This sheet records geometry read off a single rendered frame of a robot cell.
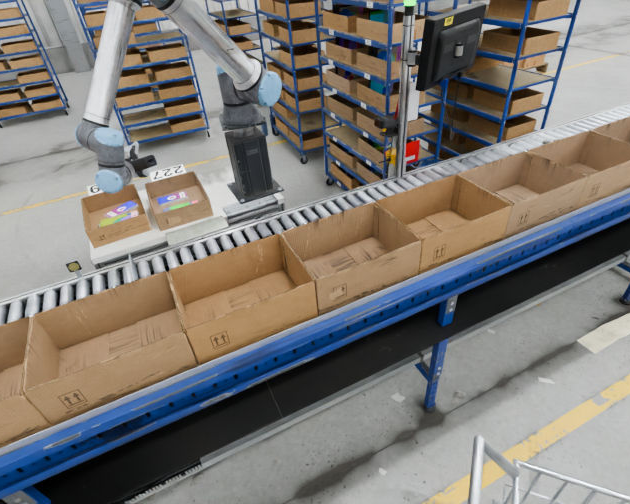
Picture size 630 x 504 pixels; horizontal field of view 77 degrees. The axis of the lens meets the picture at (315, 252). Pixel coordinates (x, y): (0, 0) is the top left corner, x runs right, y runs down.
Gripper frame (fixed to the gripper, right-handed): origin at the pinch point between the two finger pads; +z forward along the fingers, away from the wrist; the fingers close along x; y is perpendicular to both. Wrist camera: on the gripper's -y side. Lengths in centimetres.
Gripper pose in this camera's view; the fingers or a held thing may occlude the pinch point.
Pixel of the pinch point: (144, 158)
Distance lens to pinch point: 194.7
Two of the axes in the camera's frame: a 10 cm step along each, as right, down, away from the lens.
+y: -9.8, 1.9, 0.1
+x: 1.7, 8.8, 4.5
